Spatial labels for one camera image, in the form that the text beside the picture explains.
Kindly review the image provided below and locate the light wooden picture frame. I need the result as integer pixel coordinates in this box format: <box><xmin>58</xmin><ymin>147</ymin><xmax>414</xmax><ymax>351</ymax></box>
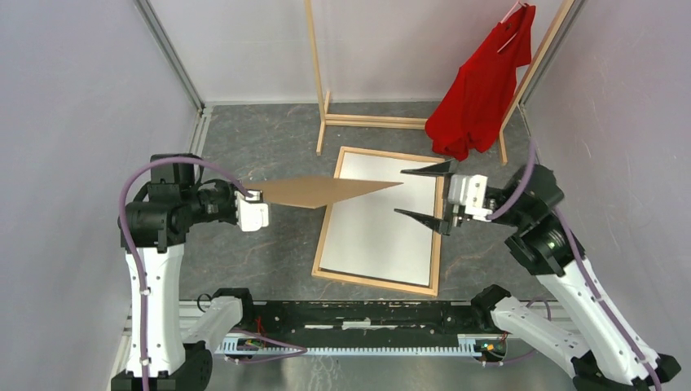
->
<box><xmin>311</xmin><ymin>145</ymin><xmax>447</xmax><ymax>298</ymax></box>

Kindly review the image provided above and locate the printed photo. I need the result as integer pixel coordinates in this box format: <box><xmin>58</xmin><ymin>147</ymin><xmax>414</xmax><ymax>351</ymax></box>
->
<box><xmin>319</xmin><ymin>152</ymin><xmax>439</xmax><ymax>287</ymax></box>

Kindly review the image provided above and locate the brown backing board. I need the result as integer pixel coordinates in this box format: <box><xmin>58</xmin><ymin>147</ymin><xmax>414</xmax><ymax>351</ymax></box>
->
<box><xmin>245</xmin><ymin>176</ymin><xmax>401</xmax><ymax>209</ymax></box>

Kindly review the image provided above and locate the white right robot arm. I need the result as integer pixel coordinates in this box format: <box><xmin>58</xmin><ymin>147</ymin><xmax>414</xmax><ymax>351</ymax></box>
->
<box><xmin>413</xmin><ymin>160</ymin><xmax>681</xmax><ymax>390</ymax></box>

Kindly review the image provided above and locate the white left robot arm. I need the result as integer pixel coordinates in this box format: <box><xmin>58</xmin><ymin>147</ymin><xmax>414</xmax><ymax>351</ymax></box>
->
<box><xmin>110</xmin><ymin>153</ymin><xmax>269</xmax><ymax>390</ymax></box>

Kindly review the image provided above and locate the red t-shirt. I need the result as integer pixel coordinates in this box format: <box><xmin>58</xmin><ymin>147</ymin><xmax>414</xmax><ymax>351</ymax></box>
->
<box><xmin>425</xmin><ymin>4</ymin><xmax>536</xmax><ymax>161</ymax></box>

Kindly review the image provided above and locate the wooden clothes rack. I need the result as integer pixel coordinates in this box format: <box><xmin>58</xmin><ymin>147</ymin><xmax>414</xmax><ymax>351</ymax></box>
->
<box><xmin>303</xmin><ymin>0</ymin><xmax>577</xmax><ymax>166</ymax></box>

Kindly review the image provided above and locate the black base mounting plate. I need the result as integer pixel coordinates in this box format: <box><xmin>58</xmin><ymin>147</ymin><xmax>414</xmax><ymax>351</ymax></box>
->
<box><xmin>237</xmin><ymin>301</ymin><xmax>501</xmax><ymax>349</ymax></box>

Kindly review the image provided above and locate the pink clothes hanger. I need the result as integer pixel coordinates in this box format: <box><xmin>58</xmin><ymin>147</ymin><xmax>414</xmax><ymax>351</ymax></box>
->
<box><xmin>497</xmin><ymin>0</ymin><xmax>533</xmax><ymax>54</ymax></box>

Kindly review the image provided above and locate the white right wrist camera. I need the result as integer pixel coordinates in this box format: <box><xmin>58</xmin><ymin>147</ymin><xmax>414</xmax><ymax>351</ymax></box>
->
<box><xmin>446</xmin><ymin>174</ymin><xmax>491</xmax><ymax>222</ymax></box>

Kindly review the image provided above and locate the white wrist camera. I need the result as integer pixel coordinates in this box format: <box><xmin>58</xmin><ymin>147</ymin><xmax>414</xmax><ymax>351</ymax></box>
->
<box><xmin>446</xmin><ymin>174</ymin><xmax>491</xmax><ymax>222</ymax></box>
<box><xmin>235</xmin><ymin>190</ymin><xmax>270</xmax><ymax>232</ymax></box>

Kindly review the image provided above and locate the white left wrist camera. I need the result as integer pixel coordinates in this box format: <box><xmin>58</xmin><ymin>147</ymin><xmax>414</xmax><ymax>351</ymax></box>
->
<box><xmin>235</xmin><ymin>190</ymin><xmax>270</xmax><ymax>232</ymax></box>

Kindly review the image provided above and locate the white slotted cable duct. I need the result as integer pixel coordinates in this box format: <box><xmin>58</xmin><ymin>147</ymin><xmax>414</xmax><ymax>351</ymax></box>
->
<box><xmin>215</xmin><ymin>335</ymin><xmax>482</xmax><ymax>358</ymax></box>

